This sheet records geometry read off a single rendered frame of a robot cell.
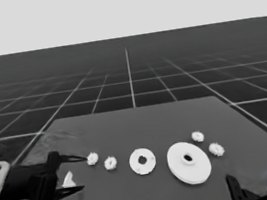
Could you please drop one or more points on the white round carrier with pins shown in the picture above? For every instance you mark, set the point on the white round carrier with pins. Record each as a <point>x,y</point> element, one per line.
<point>148,167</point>

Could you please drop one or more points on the small white toothed gear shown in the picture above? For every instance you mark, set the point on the small white toothed gear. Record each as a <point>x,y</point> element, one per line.
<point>220,149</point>
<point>114,163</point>
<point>95,158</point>
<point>200,136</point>

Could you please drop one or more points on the large thick white disc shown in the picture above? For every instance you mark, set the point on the large thick white disc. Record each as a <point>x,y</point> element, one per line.
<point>197,168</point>

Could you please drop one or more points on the small white T-shaped piece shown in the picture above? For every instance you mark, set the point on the small white T-shaped piece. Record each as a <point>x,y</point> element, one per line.
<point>69,182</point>

